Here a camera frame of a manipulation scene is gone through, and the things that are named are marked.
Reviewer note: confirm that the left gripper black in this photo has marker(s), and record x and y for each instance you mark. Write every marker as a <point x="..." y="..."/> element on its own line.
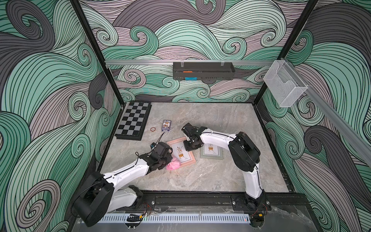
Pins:
<point x="169" y="158"/>

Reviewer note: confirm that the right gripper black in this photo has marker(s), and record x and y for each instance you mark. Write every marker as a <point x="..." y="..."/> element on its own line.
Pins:
<point x="189" y="147"/>

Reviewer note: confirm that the pink cloth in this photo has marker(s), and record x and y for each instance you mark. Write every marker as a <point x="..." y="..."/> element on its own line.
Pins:
<point x="173" y="165"/>

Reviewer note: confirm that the green picture frame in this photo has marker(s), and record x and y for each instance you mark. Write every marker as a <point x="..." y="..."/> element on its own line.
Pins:
<point x="210" y="151"/>

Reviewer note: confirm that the pink picture frame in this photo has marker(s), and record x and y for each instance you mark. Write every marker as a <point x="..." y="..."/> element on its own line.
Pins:
<point x="179" y="152"/>

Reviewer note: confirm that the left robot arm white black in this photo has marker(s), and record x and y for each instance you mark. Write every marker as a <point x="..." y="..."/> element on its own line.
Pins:
<point x="103" y="193"/>

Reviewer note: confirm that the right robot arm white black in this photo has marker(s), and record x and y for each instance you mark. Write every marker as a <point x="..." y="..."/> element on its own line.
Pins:
<point x="244" y="152"/>

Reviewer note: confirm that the playing card box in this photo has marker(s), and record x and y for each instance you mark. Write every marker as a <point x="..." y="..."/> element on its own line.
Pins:
<point x="166" y="125"/>

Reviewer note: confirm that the black grey chessboard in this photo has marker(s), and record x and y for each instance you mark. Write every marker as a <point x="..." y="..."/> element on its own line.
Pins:
<point x="133" y="122"/>

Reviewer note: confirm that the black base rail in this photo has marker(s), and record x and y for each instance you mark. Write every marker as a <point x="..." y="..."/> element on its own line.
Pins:
<point x="237" y="200"/>

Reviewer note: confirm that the black wall shelf tray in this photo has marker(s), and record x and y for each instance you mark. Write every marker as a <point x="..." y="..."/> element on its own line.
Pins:
<point x="203" y="71"/>

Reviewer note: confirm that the white slotted cable duct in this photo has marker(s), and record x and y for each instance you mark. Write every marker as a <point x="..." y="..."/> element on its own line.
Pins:
<point x="197" y="218"/>

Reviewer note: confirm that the clear acrylic wall holder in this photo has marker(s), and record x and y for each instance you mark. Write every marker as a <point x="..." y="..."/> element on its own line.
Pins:
<point x="284" y="83"/>

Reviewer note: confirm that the aluminium back rail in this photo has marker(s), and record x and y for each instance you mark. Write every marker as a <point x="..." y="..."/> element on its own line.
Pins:
<point x="170" y="62"/>

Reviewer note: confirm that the aluminium rail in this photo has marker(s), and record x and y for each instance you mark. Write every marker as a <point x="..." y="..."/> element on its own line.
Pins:
<point x="321" y="94"/>
<point x="170" y="62"/>

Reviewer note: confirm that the aluminium right side rail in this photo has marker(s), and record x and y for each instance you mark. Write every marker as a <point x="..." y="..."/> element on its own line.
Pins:
<point x="321" y="94"/>

